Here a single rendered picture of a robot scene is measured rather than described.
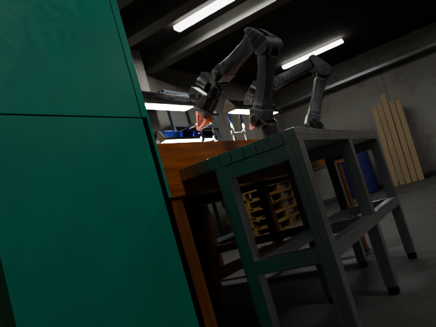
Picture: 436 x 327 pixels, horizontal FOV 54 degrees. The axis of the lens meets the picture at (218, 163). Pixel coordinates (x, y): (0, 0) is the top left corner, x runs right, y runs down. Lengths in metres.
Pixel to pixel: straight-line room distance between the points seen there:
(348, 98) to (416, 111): 1.42
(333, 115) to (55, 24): 9.11
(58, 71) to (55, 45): 0.08
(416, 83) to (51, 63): 9.03
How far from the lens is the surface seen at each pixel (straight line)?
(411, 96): 9.83
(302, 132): 1.31
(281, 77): 2.18
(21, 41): 1.20
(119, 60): 1.39
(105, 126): 1.24
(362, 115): 9.97
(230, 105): 2.53
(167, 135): 2.87
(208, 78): 1.79
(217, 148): 1.69
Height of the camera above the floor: 0.50
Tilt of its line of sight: 6 degrees up
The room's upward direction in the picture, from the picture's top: 16 degrees counter-clockwise
